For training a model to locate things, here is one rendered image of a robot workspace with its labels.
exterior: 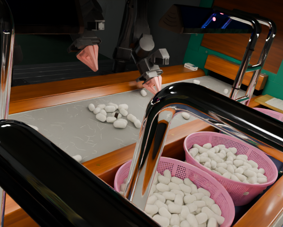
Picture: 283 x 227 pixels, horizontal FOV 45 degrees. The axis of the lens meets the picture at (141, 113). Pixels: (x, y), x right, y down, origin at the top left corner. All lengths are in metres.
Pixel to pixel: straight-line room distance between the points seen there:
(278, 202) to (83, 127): 0.54
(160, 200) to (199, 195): 0.10
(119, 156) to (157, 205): 0.16
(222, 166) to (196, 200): 0.19
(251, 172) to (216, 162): 0.10
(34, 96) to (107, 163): 0.37
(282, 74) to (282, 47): 0.12
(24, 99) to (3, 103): 0.56
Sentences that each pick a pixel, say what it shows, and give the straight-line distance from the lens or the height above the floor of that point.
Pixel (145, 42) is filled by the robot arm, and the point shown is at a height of 0.94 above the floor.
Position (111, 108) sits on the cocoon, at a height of 0.76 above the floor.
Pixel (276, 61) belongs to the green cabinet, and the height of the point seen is 0.93.
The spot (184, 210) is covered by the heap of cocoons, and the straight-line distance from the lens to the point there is 0.76.
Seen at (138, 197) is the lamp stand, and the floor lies 1.01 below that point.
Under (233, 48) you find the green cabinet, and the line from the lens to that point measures 1.76.
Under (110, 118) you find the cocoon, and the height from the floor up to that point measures 0.76.
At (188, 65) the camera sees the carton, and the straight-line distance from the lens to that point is 1.75.
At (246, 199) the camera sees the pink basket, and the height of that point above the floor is 0.70.
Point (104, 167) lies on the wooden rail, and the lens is 0.77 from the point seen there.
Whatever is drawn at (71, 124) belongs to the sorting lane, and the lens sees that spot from 0.98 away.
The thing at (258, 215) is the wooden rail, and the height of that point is 0.77.
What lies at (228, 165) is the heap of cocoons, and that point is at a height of 0.74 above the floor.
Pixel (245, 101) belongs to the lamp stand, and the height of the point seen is 0.84.
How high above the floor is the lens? 1.19
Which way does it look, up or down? 23 degrees down
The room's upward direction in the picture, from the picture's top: 14 degrees clockwise
